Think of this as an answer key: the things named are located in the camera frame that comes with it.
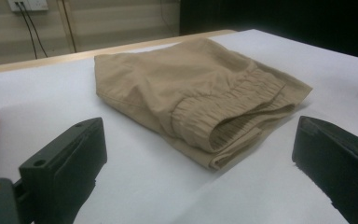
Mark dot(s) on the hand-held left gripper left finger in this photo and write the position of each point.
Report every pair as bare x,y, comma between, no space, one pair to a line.
62,168

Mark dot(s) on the black curtain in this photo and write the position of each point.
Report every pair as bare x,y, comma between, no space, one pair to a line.
276,18

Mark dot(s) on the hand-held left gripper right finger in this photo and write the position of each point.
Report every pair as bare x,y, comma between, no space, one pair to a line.
338,161

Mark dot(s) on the white wall socket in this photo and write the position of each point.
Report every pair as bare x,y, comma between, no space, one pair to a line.
32,4

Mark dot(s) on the beige shorts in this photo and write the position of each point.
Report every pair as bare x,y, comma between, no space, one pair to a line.
174,81

